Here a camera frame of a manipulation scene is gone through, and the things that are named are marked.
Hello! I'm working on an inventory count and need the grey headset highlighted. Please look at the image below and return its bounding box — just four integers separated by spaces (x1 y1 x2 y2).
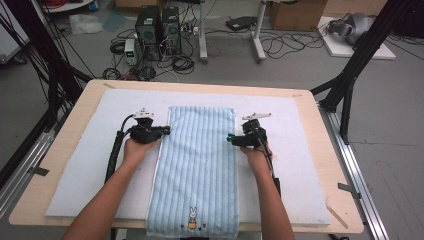
326 12 376 46

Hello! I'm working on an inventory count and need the black tape piece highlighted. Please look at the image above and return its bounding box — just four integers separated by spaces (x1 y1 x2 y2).
28 165 50 177

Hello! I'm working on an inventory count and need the large black computer tower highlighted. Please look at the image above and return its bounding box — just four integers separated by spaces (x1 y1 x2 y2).
134 5 163 62

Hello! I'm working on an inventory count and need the aluminium rail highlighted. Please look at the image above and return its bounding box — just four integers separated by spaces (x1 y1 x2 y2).
0 129 57 218
318 103 391 240

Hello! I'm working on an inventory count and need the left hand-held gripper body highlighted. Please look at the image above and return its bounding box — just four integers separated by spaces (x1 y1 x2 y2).
129 107 162 145

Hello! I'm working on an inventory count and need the black flat box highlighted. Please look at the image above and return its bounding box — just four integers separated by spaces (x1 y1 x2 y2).
225 15 258 32

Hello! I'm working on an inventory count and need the coiled black floor cable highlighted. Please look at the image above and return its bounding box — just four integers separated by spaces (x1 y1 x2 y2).
171 54 196 75

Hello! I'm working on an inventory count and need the brown cardboard box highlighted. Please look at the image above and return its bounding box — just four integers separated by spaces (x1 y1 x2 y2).
269 0 329 33

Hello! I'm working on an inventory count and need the blue striped towel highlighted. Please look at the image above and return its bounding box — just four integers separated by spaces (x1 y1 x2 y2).
145 105 240 239

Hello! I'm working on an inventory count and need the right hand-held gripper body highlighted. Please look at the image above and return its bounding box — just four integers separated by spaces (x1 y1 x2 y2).
237 112 272 149

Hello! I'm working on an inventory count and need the white desk leg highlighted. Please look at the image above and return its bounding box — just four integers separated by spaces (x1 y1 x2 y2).
251 0 268 64
198 0 210 64

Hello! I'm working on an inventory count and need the white grid mat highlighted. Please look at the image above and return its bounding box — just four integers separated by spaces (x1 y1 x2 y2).
44 88 332 226

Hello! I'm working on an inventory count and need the white power supply unit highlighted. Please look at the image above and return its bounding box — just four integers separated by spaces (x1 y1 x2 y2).
124 38 137 66

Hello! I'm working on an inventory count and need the white cabinet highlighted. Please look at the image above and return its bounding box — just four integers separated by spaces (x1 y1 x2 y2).
0 0 32 65

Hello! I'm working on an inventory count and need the black metal frame post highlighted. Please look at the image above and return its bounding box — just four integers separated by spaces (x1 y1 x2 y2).
309 0 414 145
3 0 95 132

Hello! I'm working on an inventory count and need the grey tape piece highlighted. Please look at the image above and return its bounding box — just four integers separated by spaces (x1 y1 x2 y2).
337 182 362 200

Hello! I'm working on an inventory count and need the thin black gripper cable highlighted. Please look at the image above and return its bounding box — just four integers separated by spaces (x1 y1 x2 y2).
254 128 282 198

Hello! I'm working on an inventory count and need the clear plastic bag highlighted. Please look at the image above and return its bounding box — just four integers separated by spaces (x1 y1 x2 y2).
68 13 104 36

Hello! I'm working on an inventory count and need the person's left hand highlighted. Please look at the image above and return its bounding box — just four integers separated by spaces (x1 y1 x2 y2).
122 138 158 168

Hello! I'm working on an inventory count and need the tangle of black floor cables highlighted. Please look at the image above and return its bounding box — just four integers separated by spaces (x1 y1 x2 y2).
259 28 326 61

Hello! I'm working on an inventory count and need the black sleeved gripper cable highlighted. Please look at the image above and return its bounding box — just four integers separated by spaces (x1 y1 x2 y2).
104 114 136 184

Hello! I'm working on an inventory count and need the thin wooden strip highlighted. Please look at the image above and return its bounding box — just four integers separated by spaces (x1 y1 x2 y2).
325 203 350 230

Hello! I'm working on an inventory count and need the slim black computer tower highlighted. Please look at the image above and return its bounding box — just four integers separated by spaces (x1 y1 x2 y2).
161 6 183 56

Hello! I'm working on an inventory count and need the white floor board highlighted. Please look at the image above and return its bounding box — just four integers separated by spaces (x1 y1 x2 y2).
316 15 397 61

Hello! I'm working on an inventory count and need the person's right hand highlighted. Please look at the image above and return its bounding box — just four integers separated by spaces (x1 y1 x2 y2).
239 145 273 174

